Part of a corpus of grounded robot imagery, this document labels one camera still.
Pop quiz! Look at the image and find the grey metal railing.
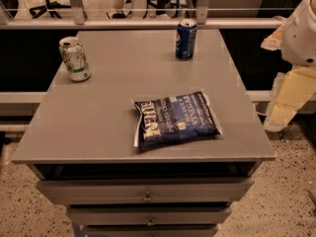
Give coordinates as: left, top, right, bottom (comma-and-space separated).
1, 0, 287, 30

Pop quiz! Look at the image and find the black office chair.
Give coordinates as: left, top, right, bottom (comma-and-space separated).
29, 0, 71, 19

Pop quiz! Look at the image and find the grey drawer cabinet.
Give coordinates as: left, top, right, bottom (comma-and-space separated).
13, 30, 275, 237

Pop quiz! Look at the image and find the green white 7up can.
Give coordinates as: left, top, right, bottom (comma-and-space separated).
59, 37, 91, 82

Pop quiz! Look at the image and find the blue Kettle chips bag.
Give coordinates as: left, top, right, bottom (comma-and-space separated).
134, 91, 222, 150

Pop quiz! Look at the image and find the blue Pepsi can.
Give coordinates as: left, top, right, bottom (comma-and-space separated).
176, 19, 198, 60

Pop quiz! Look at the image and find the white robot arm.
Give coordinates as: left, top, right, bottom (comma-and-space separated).
261, 0, 316, 132

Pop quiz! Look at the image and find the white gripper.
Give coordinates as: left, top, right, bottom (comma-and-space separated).
261, 3, 316, 131

